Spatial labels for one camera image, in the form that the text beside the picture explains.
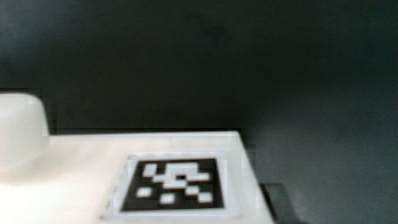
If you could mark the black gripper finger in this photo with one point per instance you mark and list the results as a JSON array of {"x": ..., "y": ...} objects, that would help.
[{"x": 280, "y": 203}]

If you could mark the white drawer box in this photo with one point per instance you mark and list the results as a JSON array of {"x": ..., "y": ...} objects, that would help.
[{"x": 165, "y": 178}]

